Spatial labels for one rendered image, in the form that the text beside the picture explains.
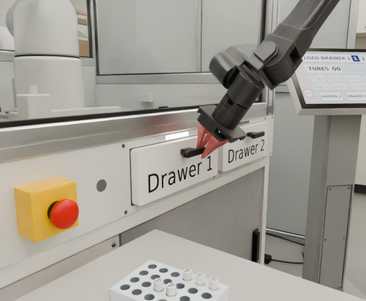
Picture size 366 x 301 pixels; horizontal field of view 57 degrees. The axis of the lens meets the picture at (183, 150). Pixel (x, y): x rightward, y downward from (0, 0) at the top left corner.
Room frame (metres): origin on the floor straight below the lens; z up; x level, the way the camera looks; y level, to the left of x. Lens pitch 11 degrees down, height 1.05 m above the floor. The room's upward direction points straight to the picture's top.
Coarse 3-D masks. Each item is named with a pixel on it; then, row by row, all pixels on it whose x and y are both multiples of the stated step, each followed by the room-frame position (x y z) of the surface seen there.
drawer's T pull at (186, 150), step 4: (184, 148) 0.71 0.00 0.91; (188, 148) 0.71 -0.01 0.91; (192, 148) 0.71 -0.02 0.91; (196, 148) 0.71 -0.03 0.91; (200, 148) 0.71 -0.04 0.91; (204, 148) 0.72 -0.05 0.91; (184, 152) 0.67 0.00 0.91; (188, 152) 0.67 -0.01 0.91; (192, 152) 0.68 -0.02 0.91; (196, 152) 0.69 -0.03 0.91; (200, 152) 0.71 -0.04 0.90; (184, 156) 0.67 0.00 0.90; (188, 156) 0.67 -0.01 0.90; (192, 156) 0.68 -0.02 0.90
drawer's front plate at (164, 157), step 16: (160, 144) 0.67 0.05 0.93; (176, 144) 0.70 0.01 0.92; (192, 144) 0.74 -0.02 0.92; (144, 160) 0.62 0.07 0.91; (160, 160) 0.65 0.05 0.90; (176, 160) 0.70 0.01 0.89; (192, 160) 0.74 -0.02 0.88; (208, 160) 0.80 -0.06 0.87; (144, 176) 0.62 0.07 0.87; (160, 176) 0.65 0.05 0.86; (176, 176) 0.70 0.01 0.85; (208, 176) 0.80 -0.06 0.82; (144, 192) 0.62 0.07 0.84; (160, 192) 0.65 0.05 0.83
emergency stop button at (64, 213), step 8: (64, 200) 0.42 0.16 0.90; (56, 208) 0.41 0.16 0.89; (64, 208) 0.42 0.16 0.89; (72, 208) 0.43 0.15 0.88; (56, 216) 0.41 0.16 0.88; (64, 216) 0.41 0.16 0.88; (72, 216) 0.42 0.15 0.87; (56, 224) 0.41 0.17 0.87; (64, 224) 0.41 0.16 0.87; (72, 224) 0.43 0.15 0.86
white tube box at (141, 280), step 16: (144, 272) 0.42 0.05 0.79; (160, 272) 0.41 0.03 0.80; (176, 272) 0.41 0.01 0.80; (112, 288) 0.37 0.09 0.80; (128, 288) 0.38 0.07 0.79; (144, 288) 0.37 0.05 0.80; (176, 288) 0.37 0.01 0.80; (192, 288) 0.38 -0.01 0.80; (208, 288) 0.37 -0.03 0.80; (224, 288) 0.37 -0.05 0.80
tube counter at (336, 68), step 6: (336, 66) 1.40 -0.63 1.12; (342, 66) 1.41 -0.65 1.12; (348, 66) 1.41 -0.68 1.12; (354, 66) 1.42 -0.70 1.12; (360, 66) 1.42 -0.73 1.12; (336, 72) 1.38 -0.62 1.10; (342, 72) 1.39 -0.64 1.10; (348, 72) 1.39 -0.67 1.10; (354, 72) 1.39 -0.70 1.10; (360, 72) 1.40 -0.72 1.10
